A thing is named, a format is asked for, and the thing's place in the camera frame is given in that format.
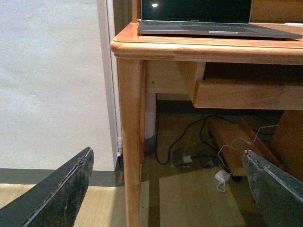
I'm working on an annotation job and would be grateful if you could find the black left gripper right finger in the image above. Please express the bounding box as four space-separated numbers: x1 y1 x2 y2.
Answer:
242 150 303 227

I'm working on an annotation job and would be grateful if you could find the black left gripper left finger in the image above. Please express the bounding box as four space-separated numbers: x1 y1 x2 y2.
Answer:
0 147 94 227

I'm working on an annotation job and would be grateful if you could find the wooden footrest board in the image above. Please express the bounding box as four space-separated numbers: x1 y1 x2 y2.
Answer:
207 119 284 177

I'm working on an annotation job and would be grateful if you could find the floor power socket with plug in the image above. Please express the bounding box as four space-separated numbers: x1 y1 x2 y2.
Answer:
170 150 215 167

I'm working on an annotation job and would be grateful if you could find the wooden keyboard drawer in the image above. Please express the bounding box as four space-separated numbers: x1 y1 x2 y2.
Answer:
190 79 303 110

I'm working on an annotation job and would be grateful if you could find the wooden desk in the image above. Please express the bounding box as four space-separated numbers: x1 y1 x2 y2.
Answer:
110 0 303 227

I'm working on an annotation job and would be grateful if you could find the grey laptop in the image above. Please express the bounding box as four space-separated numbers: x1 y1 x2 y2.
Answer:
138 0 302 39

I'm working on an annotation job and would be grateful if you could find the white charger with cable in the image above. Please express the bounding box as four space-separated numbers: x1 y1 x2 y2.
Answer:
215 125 277 192

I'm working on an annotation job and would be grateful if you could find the black cable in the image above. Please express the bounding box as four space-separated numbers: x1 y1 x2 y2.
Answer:
155 115 235 166

